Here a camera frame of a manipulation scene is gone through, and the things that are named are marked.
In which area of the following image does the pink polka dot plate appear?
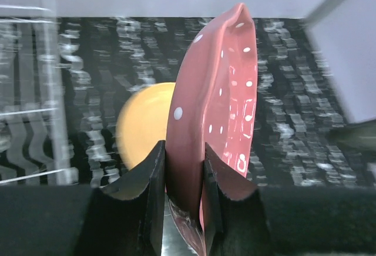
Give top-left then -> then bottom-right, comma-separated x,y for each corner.
165,3 -> 258,255

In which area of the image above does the white wire dish rack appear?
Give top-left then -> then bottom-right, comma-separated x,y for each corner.
1,0 -> 78,186

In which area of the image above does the yellow cream plate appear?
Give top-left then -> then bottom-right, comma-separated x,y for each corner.
116,82 -> 175,170

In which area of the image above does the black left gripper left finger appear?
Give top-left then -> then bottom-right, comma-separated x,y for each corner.
1,141 -> 165,255

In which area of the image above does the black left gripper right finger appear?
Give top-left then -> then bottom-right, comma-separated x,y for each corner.
202,146 -> 375,255

